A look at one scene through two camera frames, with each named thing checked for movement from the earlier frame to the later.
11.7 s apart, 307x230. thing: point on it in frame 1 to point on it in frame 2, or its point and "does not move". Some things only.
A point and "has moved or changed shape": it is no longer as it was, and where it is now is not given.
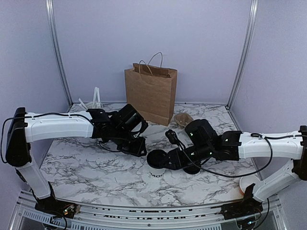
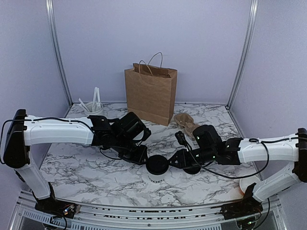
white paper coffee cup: x=157 y=173 has moved or changed shape
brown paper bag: x=150 y=89 does not move
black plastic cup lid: x=157 y=158 has moved or changed shape
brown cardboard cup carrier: x=183 y=119 does not move
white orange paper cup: x=245 y=181 does not move
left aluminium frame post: x=50 y=9 does not move
